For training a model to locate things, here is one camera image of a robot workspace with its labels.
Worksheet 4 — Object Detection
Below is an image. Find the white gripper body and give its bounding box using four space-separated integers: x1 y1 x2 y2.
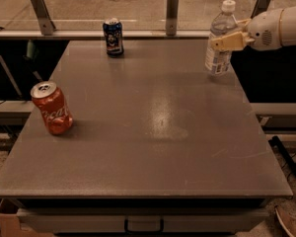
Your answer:
247 9 282 51

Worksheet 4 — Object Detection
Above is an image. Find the clear plastic water bottle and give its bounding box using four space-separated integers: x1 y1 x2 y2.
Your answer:
205 0 237 76

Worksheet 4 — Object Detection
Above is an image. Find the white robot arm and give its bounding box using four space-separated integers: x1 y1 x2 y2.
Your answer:
209 6 296 51

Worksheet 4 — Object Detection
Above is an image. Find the blue soda can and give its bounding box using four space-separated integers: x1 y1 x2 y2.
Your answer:
103 18 124 56

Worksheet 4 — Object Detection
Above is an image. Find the red coke can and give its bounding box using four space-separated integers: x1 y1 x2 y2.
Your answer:
31 81 73 135

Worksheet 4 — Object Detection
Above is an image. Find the cardboard box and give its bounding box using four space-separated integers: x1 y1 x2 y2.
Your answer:
0 199 54 237

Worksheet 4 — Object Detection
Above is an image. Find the right metal bracket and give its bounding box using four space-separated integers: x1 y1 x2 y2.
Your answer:
251 0 271 18

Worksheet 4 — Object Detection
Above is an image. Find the metal bracket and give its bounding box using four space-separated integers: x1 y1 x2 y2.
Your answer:
165 0 179 36
30 0 55 36
251 0 271 18

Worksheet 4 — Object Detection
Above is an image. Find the middle metal bracket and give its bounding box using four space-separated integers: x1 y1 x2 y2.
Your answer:
165 0 179 36

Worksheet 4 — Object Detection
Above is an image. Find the left metal bracket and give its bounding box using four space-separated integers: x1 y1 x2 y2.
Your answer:
30 0 55 36

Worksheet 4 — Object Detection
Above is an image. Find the grey drawer with handle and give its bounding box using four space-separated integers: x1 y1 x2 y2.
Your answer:
17 208 268 234

